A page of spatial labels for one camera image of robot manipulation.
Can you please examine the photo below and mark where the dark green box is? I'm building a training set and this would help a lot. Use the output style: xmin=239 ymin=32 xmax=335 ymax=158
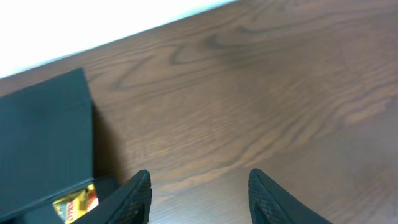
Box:
xmin=1 ymin=68 xmax=118 ymax=223

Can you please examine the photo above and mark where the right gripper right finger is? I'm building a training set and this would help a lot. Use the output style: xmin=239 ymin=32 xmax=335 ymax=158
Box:
xmin=248 ymin=169 xmax=331 ymax=224

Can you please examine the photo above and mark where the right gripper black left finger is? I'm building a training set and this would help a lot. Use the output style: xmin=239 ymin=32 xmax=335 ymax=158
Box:
xmin=74 ymin=170 xmax=152 ymax=224

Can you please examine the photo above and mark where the yellow orange snack packet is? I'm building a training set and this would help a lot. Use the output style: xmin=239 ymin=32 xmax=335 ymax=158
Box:
xmin=53 ymin=184 xmax=99 ymax=224

